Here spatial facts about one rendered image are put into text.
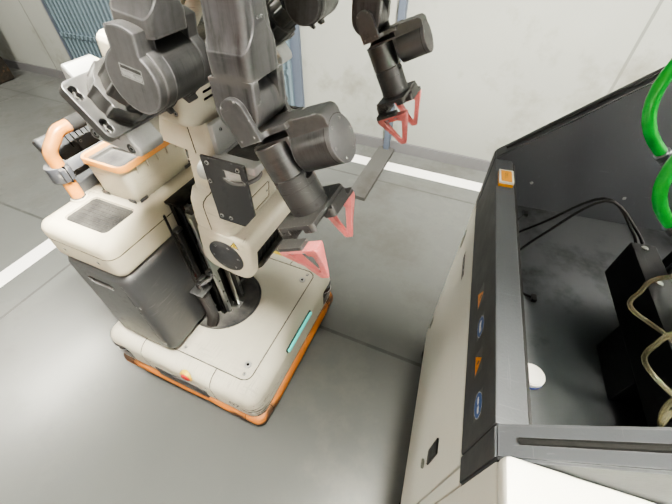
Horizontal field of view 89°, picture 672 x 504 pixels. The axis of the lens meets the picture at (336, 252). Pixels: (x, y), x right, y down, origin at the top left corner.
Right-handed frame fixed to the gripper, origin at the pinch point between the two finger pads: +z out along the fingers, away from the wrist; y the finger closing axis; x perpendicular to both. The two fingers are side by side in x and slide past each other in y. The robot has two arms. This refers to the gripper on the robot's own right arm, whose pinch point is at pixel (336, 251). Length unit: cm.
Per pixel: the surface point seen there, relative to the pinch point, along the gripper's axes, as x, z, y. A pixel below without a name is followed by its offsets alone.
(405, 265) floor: 44, 89, 92
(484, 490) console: -21.1, 20.1, -20.8
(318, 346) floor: 64, 79, 30
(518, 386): -24.2, 17.5, -8.5
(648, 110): -39.0, -4.5, 17.0
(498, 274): -20.4, 15.6, 10.1
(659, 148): -40.3, 0.9, 17.3
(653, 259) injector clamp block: -41, 23, 20
